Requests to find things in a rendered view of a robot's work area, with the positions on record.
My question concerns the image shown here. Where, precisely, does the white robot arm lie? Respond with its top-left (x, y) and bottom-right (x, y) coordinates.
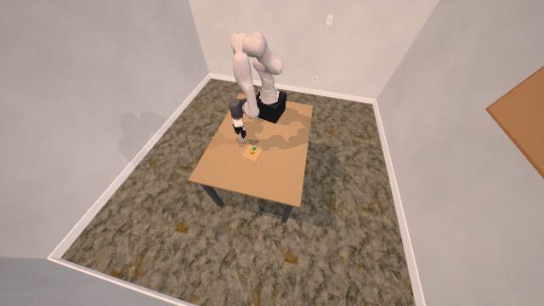
top-left (229, 31), bottom-right (283, 128)

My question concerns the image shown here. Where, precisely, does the orange flat mat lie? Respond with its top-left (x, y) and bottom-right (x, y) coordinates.
top-left (241, 145), bottom-right (262, 162)

